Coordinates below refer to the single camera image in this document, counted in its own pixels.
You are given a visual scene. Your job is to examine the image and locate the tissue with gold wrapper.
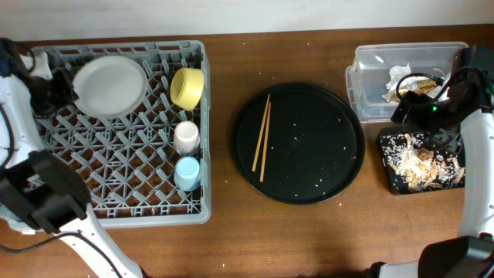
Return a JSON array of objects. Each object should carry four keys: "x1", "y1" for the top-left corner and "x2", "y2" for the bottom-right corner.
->
[{"x1": 383, "y1": 64, "x2": 442, "y2": 103}]

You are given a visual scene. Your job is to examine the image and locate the food scraps and peanut shells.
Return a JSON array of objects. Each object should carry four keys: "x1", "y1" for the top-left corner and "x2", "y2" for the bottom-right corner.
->
[{"x1": 380, "y1": 133, "x2": 466, "y2": 193}]

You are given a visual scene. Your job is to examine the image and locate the grey plate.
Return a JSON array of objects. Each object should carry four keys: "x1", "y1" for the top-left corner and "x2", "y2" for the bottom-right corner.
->
[{"x1": 73, "y1": 56, "x2": 147, "y2": 120}]

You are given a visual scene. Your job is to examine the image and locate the yellow bowl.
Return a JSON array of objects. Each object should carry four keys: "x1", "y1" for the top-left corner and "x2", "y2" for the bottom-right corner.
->
[{"x1": 170, "y1": 68, "x2": 205, "y2": 111}]

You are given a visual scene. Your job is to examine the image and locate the pink cup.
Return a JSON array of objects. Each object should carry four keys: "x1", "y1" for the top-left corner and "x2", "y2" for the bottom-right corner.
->
[{"x1": 173, "y1": 120, "x2": 200, "y2": 156}]

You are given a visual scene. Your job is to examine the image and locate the light blue cup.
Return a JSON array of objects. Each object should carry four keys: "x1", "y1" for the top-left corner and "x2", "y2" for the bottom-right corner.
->
[{"x1": 174, "y1": 157, "x2": 201, "y2": 192}]

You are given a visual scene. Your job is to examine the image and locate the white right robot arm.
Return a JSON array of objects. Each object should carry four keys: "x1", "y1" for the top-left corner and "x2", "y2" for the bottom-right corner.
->
[{"x1": 350, "y1": 42, "x2": 493, "y2": 277}]

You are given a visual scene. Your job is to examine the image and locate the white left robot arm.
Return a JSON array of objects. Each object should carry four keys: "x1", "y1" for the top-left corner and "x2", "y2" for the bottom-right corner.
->
[{"x1": 1, "y1": 38, "x2": 147, "y2": 277}]

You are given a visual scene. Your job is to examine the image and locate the grey dishwasher rack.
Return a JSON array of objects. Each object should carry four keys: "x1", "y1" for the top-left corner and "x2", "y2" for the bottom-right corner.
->
[{"x1": 0, "y1": 39, "x2": 212, "y2": 234}]

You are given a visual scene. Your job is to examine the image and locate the black rectangular tray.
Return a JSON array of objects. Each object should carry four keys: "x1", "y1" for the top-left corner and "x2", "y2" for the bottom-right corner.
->
[{"x1": 376, "y1": 125, "x2": 466, "y2": 196}]

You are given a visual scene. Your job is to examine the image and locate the clear plastic bin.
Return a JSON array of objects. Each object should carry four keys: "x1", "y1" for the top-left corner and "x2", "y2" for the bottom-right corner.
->
[{"x1": 346, "y1": 42, "x2": 468, "y2": 124}]

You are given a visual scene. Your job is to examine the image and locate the round black tray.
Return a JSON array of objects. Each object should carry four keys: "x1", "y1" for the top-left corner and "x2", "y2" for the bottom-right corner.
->
[{"x1": 231, "y1": 83, "x2": 365, "y2": 205}]

